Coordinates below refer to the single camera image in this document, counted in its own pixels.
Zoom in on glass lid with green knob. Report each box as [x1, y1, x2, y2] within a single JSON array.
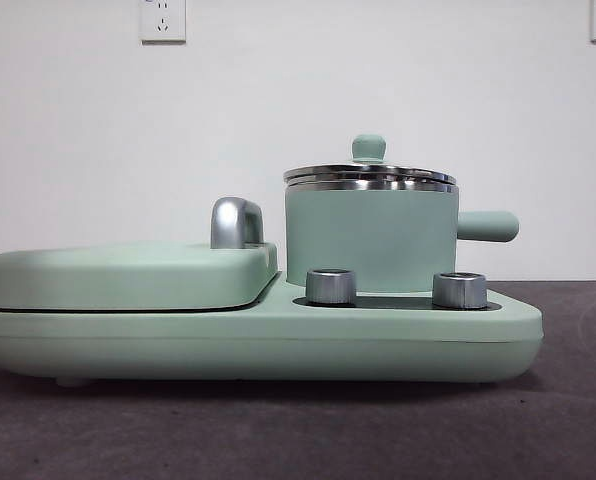
[[282, 132, 457, 184]]

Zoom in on pale green steamer pot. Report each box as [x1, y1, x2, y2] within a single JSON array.
[[283, 177, 521, 294]]

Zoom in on silver control knob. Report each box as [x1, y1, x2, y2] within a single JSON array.
[[304, 267, 359, 306], [431, 270, 489, 309]]

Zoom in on pale green breakfast machine base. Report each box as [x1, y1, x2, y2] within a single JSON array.
[[0, 269, 546, 389]]

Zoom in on green griddle cover, silver handle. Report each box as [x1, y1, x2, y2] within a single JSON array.
[[0, 195, 280, 313]]

